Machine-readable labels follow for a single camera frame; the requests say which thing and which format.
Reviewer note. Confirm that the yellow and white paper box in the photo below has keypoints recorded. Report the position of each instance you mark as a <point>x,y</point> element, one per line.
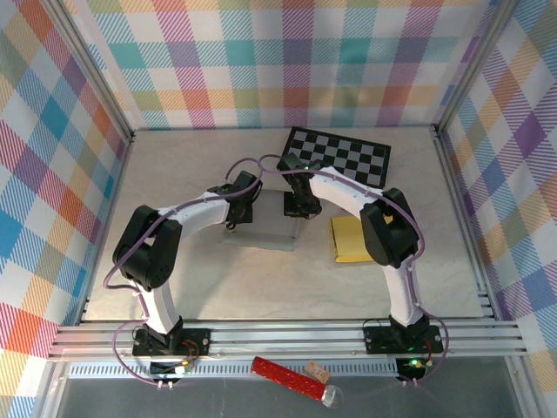
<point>348,244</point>

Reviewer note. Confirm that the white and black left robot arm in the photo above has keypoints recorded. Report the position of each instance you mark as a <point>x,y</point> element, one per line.
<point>196,215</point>

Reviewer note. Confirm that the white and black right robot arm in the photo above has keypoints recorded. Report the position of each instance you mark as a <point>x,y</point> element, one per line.
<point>339,191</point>

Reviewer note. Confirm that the black and grey checkerboard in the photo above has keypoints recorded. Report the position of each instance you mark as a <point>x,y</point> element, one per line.
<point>348,152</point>

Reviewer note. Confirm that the brown paper tag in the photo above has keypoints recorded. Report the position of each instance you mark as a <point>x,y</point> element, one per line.
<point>317,371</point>

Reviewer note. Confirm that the red glitter toy microphone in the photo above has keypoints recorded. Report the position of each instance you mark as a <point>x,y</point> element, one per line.
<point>283,374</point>

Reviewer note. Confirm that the black right controller board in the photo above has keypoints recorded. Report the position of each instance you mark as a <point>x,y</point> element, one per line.
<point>413,369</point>

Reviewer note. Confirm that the aluminium table side rail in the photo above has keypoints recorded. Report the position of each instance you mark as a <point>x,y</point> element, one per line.
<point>110,217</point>
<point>458,196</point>

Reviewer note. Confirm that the aluminium front rail frame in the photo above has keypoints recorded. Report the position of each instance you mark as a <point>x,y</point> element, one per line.
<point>283,337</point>

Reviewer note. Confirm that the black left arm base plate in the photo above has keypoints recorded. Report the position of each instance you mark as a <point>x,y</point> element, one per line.
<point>196,337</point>

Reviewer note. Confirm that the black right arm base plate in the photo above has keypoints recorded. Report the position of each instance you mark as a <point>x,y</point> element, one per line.
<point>378,341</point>

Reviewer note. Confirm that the aluminium corner post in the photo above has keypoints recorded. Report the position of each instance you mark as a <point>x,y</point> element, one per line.
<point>473,65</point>
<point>91,65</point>

